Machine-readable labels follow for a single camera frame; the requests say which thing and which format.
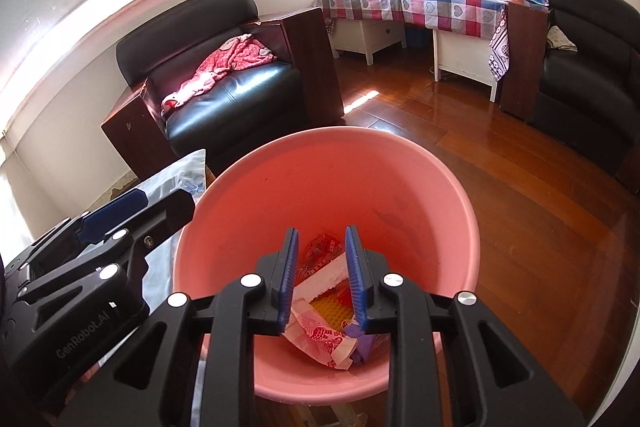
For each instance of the red plastic wrapper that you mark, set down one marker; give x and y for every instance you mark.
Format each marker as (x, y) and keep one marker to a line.
(325, 249)

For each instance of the black leather armchair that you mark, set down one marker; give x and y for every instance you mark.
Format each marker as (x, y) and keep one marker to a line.
(585, 82)
(240, 102)

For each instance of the red patterned paper cup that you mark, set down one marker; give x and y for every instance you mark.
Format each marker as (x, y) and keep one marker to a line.
(320, 334)

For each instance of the pink plastic basin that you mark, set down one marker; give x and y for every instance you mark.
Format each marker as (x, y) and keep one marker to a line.
(325, 187)

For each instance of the brown wooden cabinet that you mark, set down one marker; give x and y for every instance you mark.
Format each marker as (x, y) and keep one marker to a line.
(522, 57)

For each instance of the yellow foam net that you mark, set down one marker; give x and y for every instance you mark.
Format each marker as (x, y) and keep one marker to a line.
(330, 309)

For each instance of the white desk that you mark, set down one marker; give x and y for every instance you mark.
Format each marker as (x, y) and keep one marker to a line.
(460, 57)

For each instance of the purple face mask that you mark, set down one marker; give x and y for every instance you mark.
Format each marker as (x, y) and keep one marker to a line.
(362, 347)

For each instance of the beige cloth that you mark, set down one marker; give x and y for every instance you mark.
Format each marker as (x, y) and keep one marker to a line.
(561, 39)

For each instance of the light blue floral cloth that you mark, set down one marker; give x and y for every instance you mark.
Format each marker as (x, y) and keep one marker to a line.
(185, 172)

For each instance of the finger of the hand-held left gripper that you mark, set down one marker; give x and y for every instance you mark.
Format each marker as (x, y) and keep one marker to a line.
(115, 213)
(160, 217)

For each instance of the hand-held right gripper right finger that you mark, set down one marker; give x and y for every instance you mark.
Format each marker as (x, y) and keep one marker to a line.
(356, 277)

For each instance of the checkered tablecloth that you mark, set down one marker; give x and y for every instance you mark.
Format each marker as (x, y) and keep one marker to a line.
(425, 7)

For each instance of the pink patterned clothing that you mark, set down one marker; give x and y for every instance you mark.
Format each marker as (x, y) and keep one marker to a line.
(235, 57)

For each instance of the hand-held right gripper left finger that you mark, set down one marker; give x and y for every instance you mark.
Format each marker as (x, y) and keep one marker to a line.
(290, 277)

